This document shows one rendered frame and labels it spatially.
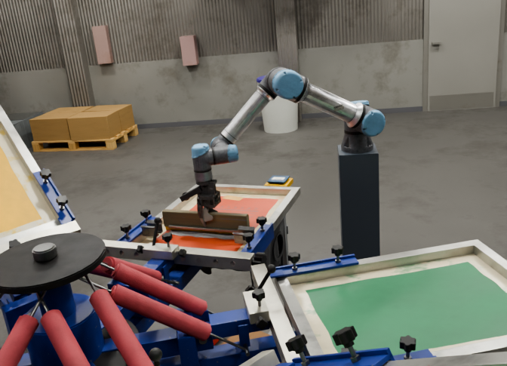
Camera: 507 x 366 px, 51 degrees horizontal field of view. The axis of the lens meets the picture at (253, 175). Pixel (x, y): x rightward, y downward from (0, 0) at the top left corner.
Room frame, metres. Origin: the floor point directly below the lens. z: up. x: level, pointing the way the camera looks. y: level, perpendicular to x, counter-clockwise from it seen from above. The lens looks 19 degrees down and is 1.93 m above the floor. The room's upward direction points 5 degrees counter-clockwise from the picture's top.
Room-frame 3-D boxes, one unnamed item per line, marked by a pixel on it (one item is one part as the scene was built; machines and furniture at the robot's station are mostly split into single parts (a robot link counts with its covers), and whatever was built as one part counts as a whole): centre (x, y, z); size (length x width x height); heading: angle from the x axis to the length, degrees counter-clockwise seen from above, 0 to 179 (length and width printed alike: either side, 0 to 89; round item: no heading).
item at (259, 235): (1.93, 0.01, 0.98); 0.30 x 0.05 x 0.07; 158
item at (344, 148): (2.40, -0.50, 1.25); 0.15 x 0.15 x 0.10
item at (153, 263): (1.74, 0.39, 1.02); 0.17 x 0.06 x 0.05; 158
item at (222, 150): (2.17, 0.12, 1.31); 0.11 x 0.11 x 0.08; 11
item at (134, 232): (2.14, 0.53, 0.98); 0.30 x 0.05 x 0.07; 158
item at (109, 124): (8.06, 2.54, 0.25); 1.42 x 1.02 x 0.50; 82
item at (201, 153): (2.13, 0.21, 1.31); 0.09 x 0.08 x 0.11; 101
